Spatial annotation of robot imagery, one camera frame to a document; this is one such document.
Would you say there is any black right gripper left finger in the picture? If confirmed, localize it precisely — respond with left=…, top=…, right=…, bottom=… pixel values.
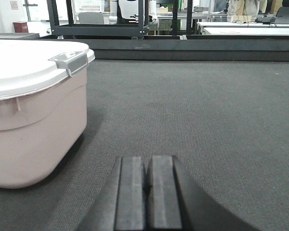
left=77, top=156, right=145, bottom=231

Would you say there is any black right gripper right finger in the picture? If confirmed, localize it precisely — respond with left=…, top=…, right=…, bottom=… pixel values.
left=146, top=156, right=257, bottom=231

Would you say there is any white table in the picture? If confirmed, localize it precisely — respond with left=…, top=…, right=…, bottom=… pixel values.
left=197, top=22, right=289, bottom=36

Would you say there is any red box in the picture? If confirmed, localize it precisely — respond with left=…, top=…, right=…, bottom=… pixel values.
left=13, top=21, right=28, bottom=33

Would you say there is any black metal shelf frame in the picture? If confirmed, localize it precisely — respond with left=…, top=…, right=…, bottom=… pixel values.
left=47, top=0, right=180, bottom=39

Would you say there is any dark grey carpet mat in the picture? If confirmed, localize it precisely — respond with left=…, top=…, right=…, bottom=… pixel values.
left=0, top=60, right=289, bottom=231

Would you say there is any white lidded plastic bin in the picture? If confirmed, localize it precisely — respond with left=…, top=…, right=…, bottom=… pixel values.
left=0, top=39, right=95, bottom=189

